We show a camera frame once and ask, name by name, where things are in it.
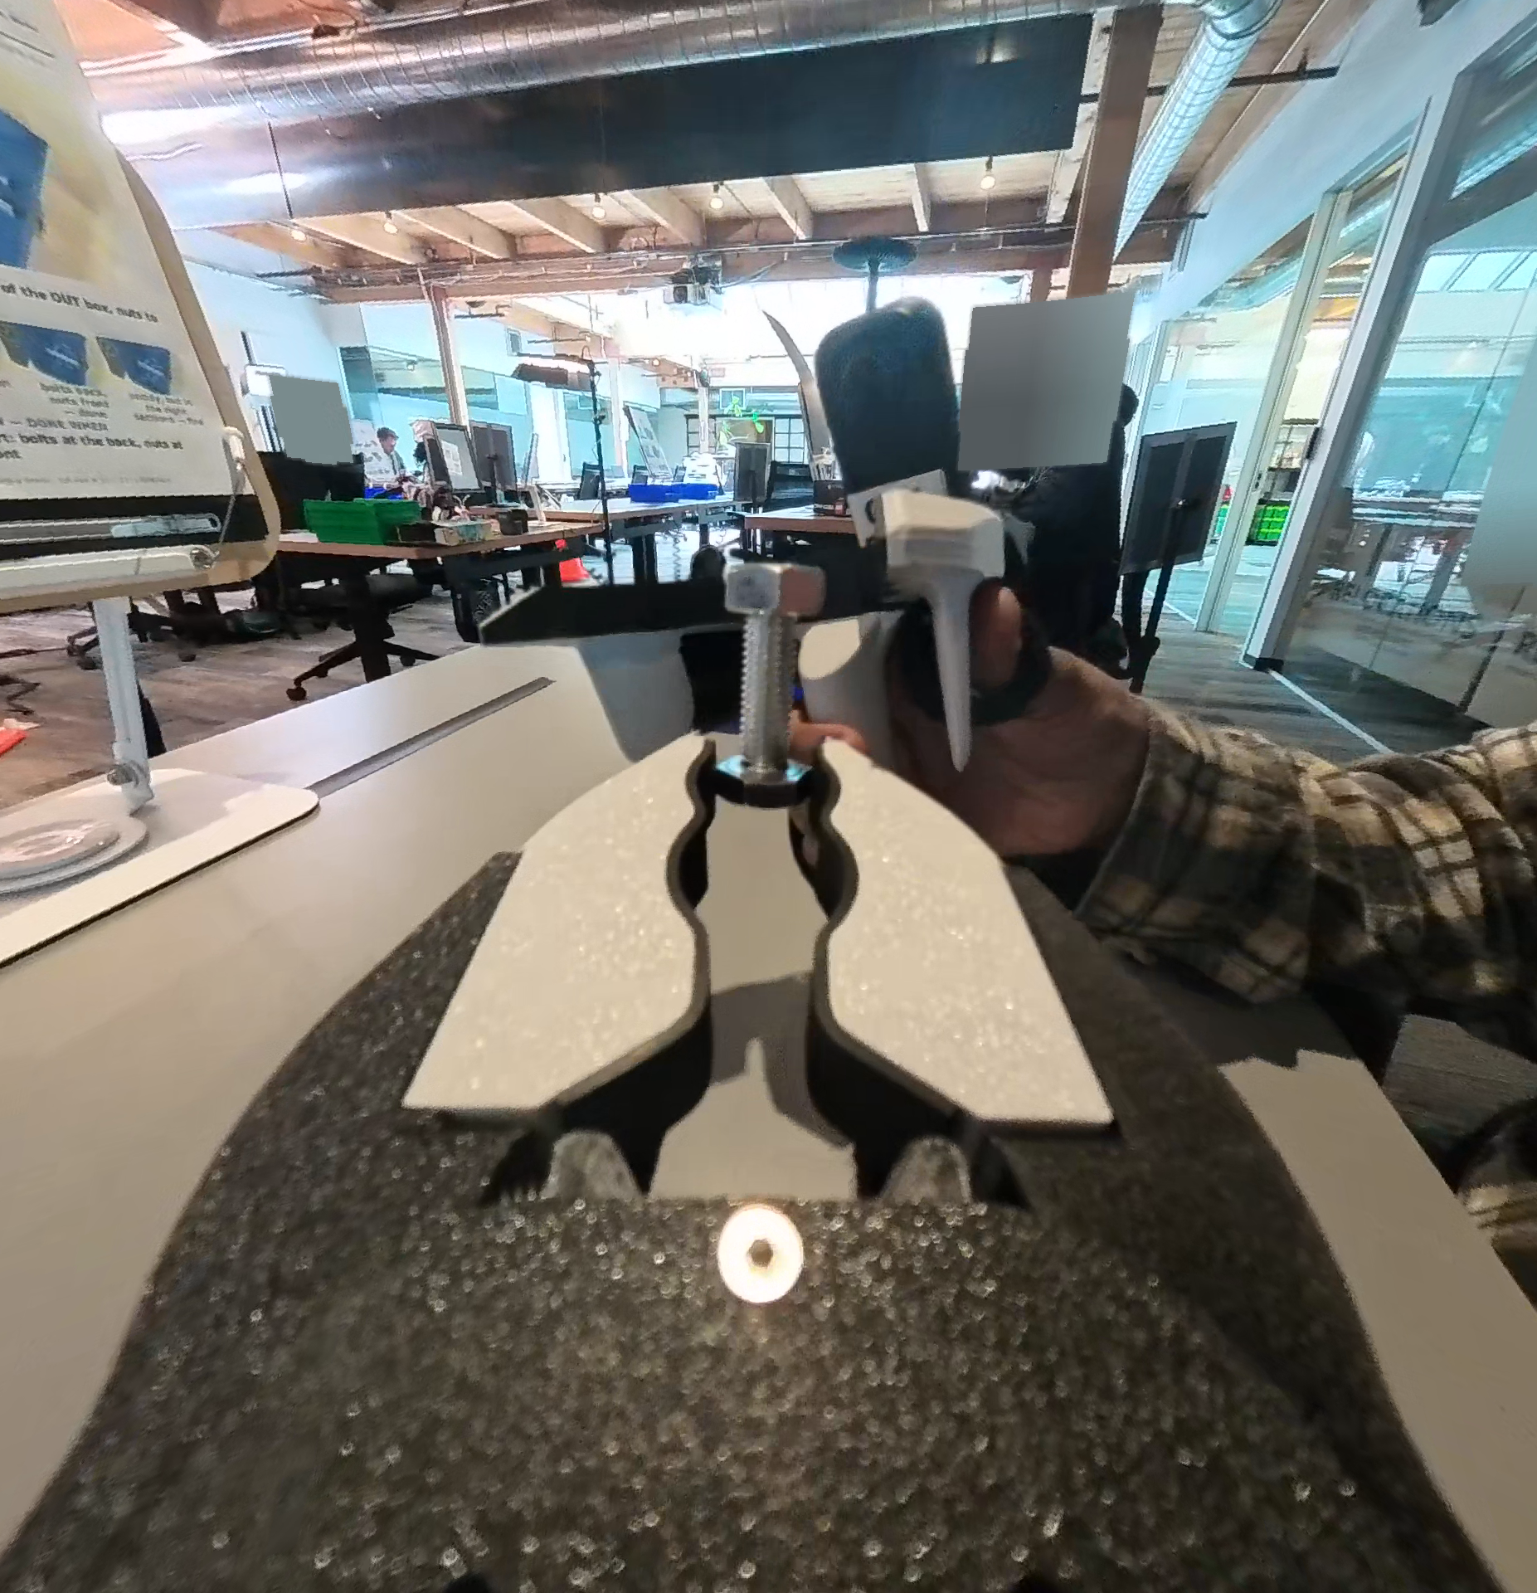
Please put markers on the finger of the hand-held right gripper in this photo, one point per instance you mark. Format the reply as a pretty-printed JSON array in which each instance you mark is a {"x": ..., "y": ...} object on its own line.
[
  {"x": 649, "y": 684},
  {"x": 841, "y": 664}
]

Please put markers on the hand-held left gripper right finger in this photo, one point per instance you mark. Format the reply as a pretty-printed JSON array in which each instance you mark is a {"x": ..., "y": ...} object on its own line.
[{"x": 955, "y": 983}]

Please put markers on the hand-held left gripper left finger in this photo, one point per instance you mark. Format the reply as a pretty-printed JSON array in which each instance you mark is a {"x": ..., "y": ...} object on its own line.
[{"x": 569, "y": 957}]

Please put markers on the slim silver hex bolt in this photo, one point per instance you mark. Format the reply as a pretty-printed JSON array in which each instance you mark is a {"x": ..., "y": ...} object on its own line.
[{"x": 768, "y": 684}]

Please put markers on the silver hex nut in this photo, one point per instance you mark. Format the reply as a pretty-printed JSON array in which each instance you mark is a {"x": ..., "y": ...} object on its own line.
[{"x": 768, "y": 781}]

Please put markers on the person's right hand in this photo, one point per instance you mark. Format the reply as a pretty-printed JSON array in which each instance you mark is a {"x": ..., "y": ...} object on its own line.
[{"x": 1066, "y": 770}]

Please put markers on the light wood office desk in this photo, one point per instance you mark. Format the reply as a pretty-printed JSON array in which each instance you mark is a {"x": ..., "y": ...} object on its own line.
[{"x": 593, "y": 509}]

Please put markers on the row of blue bins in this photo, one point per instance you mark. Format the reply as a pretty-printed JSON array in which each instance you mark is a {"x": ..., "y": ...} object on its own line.
[{"x": 680, "y": 492}]

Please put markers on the patterned small box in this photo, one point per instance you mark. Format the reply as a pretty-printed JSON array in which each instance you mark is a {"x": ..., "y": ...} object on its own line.
[{"x": 472, "y": 532}]

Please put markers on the black small box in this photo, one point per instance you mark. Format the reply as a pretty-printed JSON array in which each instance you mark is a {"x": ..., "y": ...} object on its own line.
[{"x": 419, "y": 534}]

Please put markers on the black computer monitor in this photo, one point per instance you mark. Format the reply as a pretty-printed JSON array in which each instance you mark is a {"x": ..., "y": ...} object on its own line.
[{"x": 496, "y": 454}]

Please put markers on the black office chair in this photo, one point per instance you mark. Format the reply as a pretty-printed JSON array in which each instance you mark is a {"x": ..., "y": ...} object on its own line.
[{"x": 369, "y": 597}]

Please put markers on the monitor showing white page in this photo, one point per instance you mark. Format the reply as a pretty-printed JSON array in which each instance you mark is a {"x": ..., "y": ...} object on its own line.
[{"x": 454, "y": 457}]

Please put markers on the black panel on stand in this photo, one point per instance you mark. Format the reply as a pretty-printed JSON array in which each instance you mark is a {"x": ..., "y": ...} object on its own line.
[{"x": 1176, "y": 498}]

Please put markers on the black ceiling panel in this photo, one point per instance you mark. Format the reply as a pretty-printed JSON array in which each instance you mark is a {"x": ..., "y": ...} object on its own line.
[{"x": 717, "y": 124}]

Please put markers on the wooden pillar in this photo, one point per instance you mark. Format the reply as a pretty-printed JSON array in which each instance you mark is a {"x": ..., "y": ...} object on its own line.
[{"x": 1110, "y": 161}]

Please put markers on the light stand tripod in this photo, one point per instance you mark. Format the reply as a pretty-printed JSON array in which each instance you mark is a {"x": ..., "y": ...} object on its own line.
[{"x": 551, "y": 373}]

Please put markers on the brown office desk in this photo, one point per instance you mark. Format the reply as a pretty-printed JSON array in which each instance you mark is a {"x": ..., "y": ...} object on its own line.
[{"x": 344, "y": 549}]

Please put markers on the green plastic bin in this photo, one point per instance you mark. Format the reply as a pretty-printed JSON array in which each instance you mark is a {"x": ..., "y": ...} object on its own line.
[{"x": 357, "y": 520}]

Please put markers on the green lit display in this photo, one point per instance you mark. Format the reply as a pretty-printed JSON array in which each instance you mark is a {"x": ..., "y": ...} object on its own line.
[{"x": 1268, "y": 521}]

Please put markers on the wooden display board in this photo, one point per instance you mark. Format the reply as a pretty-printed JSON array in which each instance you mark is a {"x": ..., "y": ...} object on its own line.
[{"x": 95, "y": 591}]

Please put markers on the person's plaid shirt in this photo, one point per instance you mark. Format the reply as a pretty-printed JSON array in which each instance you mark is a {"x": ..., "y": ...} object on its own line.
[{"x": 1526, "y": 1232}]

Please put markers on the printed instruction sheet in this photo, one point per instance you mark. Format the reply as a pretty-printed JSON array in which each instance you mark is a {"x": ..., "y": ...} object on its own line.
[{"x": 84, "y": 249}]

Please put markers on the spiral metal duct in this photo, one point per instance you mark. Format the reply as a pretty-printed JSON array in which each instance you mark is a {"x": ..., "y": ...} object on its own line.
[
  {"x": 1204, "y": 86},
  {"x": 344, "y": 62}
]

